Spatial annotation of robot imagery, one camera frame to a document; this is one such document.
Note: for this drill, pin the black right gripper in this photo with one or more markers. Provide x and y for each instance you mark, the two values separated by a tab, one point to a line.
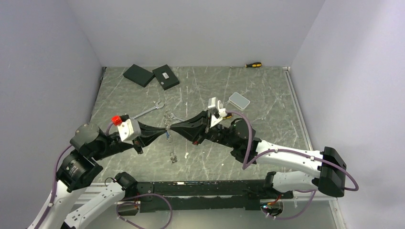
197	135

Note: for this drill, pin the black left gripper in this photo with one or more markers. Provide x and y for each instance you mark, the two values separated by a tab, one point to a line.
148	134

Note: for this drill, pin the metal arc keyring plate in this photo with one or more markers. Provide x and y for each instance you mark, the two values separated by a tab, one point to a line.
167	123

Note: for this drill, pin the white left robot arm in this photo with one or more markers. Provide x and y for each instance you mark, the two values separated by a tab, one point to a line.
76	172

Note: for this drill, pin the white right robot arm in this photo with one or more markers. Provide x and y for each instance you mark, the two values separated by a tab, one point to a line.
324	171

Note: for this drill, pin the small silver wrench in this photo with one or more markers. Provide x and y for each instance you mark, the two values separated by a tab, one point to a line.
176	118

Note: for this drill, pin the large silver wrench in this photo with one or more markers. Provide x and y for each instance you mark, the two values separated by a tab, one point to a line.
157	105

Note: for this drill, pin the yellow black screwdriver near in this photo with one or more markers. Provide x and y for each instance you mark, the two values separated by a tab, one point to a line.
228	116

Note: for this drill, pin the clear plastic box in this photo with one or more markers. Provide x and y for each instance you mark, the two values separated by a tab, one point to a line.
239	101

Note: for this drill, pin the black flat box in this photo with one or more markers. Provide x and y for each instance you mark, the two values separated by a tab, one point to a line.
139	75

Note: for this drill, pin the black box with label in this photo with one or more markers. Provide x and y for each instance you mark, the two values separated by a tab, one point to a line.
166	77

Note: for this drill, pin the orange black screwdriver far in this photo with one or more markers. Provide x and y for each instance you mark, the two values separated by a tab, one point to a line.
250	65

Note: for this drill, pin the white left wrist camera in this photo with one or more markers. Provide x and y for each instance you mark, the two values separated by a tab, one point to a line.
128	128

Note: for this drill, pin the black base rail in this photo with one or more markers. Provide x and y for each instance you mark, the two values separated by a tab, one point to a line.
198	195

